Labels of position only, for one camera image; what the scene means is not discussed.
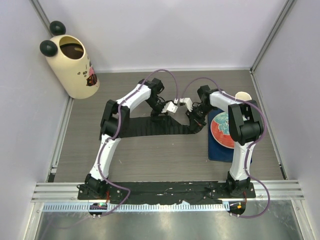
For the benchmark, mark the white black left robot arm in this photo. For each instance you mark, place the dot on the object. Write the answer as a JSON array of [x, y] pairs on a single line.
[[117, 124]]

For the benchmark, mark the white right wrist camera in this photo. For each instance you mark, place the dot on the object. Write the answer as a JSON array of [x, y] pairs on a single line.
[[187, 102]]

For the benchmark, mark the dark blue tray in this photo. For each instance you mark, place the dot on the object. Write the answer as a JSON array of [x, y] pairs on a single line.
[[216, 152]]

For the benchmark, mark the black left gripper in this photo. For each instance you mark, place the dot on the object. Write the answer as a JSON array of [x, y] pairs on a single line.
[[153, 114]]

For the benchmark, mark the red teal floral plate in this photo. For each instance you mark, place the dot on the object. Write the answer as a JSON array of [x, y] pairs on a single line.
[[219, 128]]

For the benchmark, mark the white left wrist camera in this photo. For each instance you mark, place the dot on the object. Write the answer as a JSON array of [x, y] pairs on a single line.
[[170, 107]]

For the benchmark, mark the white slotted cable duct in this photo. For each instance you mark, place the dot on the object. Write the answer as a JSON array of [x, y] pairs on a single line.
[[97, 207]]

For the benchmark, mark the black trash bag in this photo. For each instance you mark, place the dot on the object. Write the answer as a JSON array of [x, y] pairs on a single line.
[[158, 126]]

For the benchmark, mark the pink ceramic mug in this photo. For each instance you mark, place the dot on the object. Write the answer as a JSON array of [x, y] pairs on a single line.
[[243, 96]]

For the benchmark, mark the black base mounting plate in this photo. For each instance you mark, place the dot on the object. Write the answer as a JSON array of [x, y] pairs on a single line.
[[163, 192]]

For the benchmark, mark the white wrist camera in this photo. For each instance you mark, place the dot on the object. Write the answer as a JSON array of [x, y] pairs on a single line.
[[170, 107], [187, 102]]

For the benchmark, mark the aluminium frame rail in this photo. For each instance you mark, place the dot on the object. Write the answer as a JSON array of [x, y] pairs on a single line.
[[68, 191]]

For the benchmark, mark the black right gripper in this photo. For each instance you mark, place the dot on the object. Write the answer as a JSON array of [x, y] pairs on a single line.
[[197, 121]]

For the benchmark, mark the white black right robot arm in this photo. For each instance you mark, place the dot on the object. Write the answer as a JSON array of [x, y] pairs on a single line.
[[245, 124]]

